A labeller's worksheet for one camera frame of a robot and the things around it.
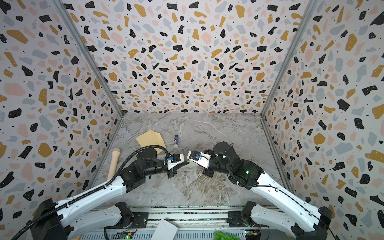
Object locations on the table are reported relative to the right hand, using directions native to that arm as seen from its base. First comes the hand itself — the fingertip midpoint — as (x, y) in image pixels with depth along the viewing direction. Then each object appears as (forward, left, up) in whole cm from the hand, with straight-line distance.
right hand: (192, 157), depth 65 cm
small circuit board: (-26, +32, -28) cm, 50 cm away
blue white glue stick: (+26, +14, -27) cm, 40 cm away
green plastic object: (-26, -13, -24) cm, 37 cm away
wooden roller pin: (+16, +51, -25) cm, 59 cm away
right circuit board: (-25, -28, -29) cm, 48 cm away
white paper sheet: (-25, +13, -24) cm, 36 cm away
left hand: (+1, +3, -4) cm, 5 cm away
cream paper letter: (0, +1, -7) cm, 7 cm away
